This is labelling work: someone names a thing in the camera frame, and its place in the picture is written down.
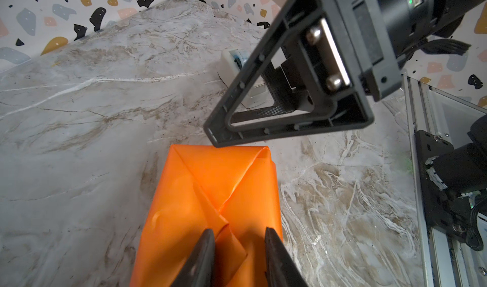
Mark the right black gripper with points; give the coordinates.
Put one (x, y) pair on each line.
(373, 39)

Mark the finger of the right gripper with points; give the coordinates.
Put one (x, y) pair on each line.
(292, 87)
(297, 31)

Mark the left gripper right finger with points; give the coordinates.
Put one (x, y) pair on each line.
(280, 268)

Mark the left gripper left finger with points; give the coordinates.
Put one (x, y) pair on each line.
(198, 270)

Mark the white tape dispenser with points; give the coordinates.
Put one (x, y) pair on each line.
(231, 63)

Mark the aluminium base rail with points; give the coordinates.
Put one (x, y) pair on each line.
(441, 126)

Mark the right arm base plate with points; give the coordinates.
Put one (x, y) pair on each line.
(444, 210)

